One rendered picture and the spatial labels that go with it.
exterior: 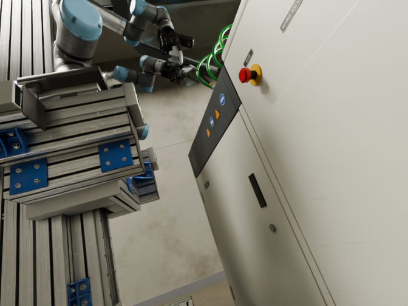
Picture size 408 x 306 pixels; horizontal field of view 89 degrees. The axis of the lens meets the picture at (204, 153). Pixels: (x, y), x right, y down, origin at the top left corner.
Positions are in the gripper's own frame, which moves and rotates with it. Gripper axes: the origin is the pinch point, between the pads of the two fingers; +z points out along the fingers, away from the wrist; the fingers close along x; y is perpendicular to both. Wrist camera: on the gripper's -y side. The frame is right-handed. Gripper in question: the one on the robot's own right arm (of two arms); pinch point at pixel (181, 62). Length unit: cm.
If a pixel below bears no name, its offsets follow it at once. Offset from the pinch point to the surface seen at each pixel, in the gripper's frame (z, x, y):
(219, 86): 29.6, 15.7, -3.2
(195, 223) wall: 57, -187, -28
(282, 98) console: 53, 37, -3
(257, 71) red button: 42, 34, -3
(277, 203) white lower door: 72, 19, -3
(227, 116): 40.2, 13.0, -3.2
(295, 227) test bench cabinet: 79, 22, -3
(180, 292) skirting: 118, -191, 7
